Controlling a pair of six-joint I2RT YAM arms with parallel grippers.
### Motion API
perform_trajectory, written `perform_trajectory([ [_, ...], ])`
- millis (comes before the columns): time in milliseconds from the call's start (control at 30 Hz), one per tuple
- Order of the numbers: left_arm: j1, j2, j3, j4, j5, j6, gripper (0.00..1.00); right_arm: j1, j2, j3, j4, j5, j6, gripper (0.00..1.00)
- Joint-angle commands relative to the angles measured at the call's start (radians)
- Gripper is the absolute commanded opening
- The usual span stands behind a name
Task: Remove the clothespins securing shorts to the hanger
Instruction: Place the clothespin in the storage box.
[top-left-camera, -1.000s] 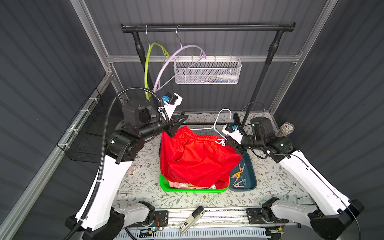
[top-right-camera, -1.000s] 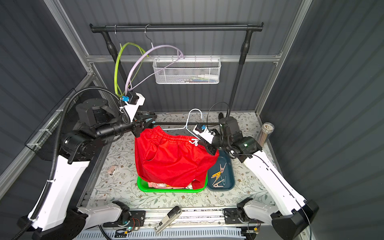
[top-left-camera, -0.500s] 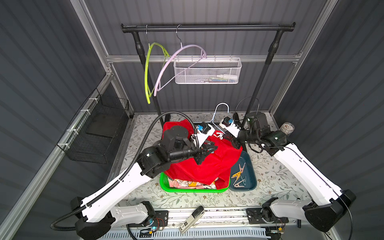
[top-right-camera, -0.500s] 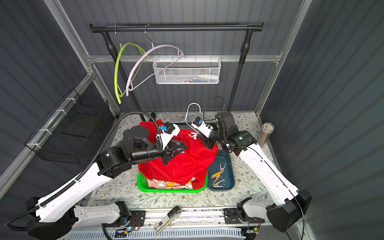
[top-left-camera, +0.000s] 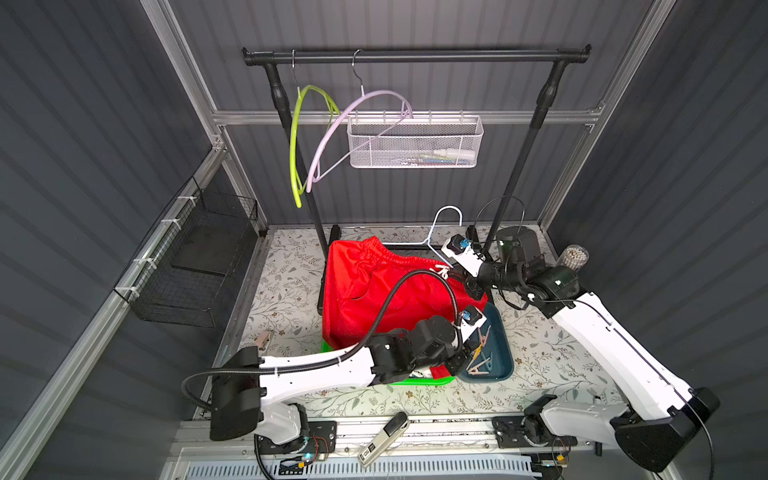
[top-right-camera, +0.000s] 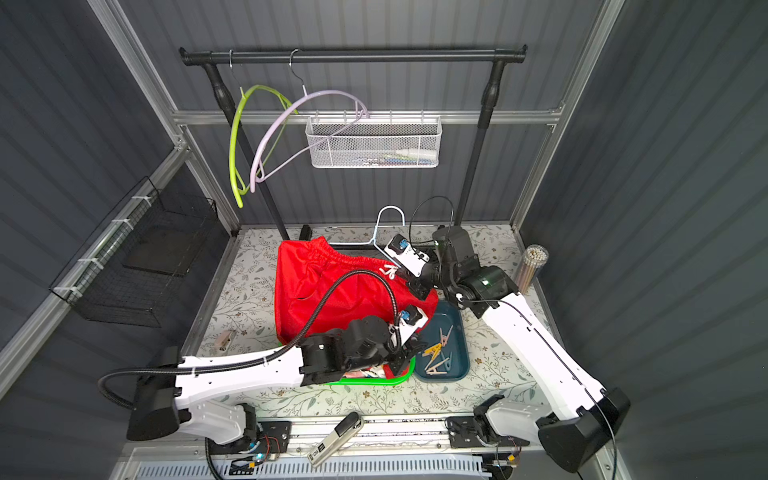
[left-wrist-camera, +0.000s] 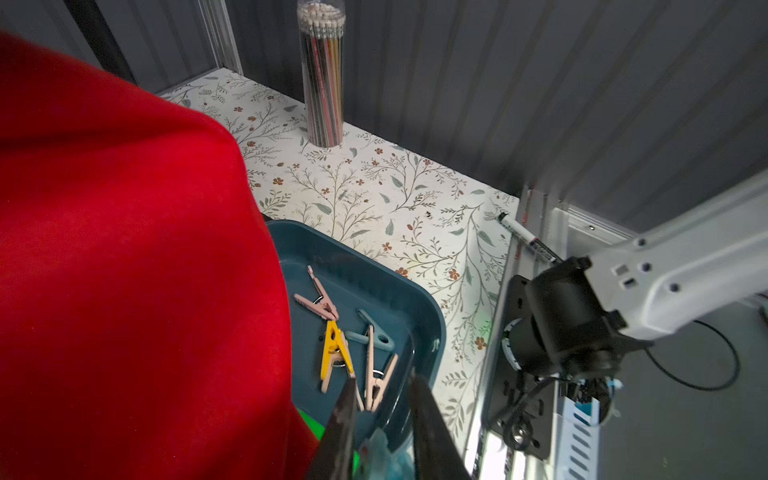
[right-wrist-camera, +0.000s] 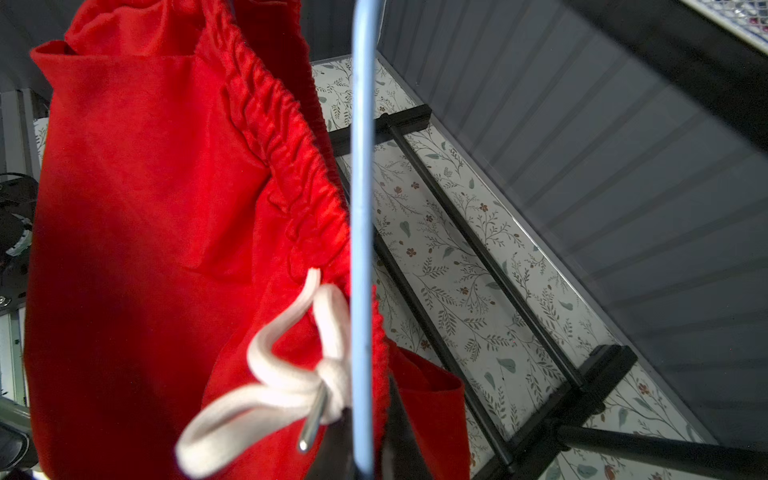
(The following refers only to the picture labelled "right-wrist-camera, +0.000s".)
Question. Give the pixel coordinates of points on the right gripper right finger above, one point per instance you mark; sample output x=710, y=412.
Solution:
x=400, y=456

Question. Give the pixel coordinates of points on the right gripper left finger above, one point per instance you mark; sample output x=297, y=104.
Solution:
x=334, y=458

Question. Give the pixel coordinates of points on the black clothes rack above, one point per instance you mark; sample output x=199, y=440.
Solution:
x=591, y=173

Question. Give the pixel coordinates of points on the light blue wire hanger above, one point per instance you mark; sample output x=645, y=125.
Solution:
x=365, y=29

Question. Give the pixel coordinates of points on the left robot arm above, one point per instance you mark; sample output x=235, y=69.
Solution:
x=18, y=200

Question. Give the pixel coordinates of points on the red shorts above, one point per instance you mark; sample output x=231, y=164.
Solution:
x=187, y=312

